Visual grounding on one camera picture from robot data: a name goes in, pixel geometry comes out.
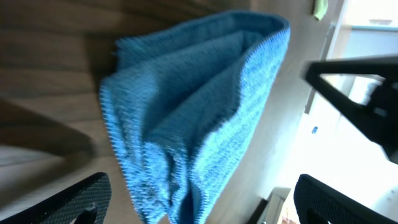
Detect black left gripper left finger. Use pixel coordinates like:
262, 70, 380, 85
1, 172, 112, 224

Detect crumpled green cloth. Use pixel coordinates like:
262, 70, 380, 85
312, 0, 328, 21

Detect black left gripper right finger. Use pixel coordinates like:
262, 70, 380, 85
294, 174, 397, 224

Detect blue microfiber cloth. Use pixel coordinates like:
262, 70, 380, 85
99, 11, 290, 223

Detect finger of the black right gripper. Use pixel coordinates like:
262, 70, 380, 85
304, 56, 397, 164

